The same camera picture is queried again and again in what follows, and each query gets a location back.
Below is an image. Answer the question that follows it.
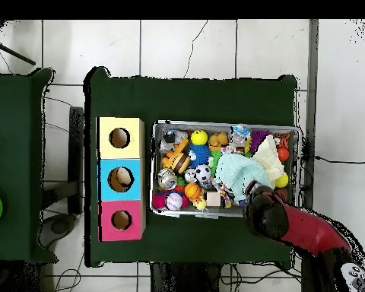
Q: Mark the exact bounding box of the mint green knitted cloth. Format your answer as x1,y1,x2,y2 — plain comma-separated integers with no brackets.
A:
214,152,275,202

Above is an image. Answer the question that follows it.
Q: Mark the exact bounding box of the wooden box with three holes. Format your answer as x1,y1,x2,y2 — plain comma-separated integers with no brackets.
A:
97,116,147,243

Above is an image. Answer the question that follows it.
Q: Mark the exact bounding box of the blue fuzzy puffer ball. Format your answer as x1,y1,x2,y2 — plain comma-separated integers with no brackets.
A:
188,143,211,169

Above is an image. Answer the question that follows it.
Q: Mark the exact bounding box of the black and white soccer ball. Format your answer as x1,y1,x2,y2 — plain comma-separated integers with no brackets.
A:
195,164,211,183

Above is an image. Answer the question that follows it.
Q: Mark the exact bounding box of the yellow smiley ball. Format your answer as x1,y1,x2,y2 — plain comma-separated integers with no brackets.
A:
190,129,208,146

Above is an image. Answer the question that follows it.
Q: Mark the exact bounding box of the small orange basketball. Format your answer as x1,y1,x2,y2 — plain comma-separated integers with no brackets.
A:
184,182,202,201

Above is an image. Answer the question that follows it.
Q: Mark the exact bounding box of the white baseball with red stitching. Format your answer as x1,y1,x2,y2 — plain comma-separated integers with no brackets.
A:
165,192,184,211

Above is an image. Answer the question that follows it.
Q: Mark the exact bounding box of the yellow duck plush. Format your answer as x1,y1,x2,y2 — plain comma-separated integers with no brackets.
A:
192,195,210,217

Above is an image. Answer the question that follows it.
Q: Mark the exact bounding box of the purple spiky ball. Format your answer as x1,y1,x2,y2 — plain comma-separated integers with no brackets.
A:
249,129,272,153

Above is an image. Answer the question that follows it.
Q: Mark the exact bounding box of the cream knitted cloth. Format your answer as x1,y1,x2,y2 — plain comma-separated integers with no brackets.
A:
251,134,285,188

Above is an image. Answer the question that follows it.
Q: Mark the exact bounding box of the dark green side table cloth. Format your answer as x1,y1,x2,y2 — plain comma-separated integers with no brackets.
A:
0,67,59,264

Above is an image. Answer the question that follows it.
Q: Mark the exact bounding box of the black tripod leg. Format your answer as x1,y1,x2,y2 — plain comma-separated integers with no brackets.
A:
0,37,37,66

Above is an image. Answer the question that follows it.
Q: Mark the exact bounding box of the wire mesh bin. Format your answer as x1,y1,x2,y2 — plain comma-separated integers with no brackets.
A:
150,119,302,220

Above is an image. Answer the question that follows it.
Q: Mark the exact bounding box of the black floor cable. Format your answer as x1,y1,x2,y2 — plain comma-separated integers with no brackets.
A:
314,155,365,165

